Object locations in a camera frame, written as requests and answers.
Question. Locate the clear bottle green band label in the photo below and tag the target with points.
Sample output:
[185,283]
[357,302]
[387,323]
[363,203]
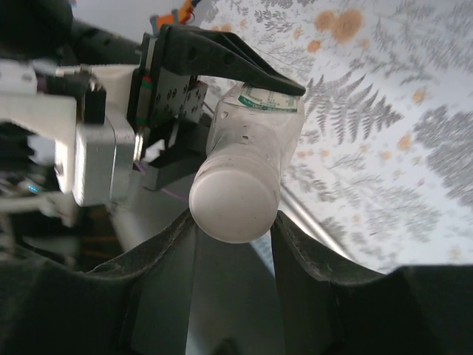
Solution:
[255,133]

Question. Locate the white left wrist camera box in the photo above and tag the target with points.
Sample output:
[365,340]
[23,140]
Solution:
[96,162]

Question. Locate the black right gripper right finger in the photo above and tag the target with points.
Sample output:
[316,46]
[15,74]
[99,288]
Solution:
[369,314]

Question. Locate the wide aluminium base rail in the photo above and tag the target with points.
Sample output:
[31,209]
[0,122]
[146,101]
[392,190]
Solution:
[314,225]

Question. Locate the wide white bottle cap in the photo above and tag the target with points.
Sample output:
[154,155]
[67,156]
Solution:
[233,207]

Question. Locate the floral patterned table mat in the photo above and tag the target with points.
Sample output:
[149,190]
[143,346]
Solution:
[369,148]

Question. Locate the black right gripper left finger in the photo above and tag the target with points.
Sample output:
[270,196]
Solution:
[74,314]

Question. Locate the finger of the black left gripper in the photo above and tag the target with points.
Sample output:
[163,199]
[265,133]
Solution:
[177,166]
[207,51]

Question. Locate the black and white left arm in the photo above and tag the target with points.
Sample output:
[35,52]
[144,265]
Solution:
[29,22]

